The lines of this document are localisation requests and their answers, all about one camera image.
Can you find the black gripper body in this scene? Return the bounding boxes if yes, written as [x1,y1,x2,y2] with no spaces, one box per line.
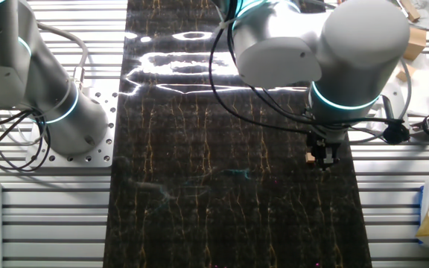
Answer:
[306,133,342,157]

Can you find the large wooden block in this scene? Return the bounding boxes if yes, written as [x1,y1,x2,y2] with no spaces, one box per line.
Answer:
[402,28,428,61]

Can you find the long wooden stick block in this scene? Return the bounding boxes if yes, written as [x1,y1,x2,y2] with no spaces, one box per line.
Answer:
[399,0,422,22]

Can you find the crumpled white tissue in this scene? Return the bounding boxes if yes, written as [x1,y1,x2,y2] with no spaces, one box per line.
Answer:
[365,124,385,138]

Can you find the black marble pattern mat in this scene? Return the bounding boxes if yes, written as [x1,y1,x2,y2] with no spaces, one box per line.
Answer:
[102,0,372,268]

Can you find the flat white tissue sheet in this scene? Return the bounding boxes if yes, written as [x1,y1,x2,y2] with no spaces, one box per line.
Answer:
[380,51,429,117]

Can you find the white paper sheet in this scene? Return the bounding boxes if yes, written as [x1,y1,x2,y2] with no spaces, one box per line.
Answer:
[396,0,429,38]

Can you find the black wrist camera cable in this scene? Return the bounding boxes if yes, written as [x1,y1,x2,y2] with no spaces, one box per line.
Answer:
[227,22,401,130]

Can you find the long black gripper cable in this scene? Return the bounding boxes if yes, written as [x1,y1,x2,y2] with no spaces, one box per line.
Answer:
[207,0,311,135]

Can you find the black coiled cable bundle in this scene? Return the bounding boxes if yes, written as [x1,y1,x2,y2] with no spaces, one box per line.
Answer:
[382,122,411,145]

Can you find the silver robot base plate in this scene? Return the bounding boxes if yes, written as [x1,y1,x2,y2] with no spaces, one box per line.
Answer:
[25,80,119,168]

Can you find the thick grey robot cable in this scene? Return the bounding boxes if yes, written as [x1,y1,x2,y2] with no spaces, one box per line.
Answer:
[35,21,89,92]

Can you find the black base cable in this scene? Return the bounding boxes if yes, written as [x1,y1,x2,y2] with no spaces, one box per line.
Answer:
[0,111,52,173]
[0,109,36,133]

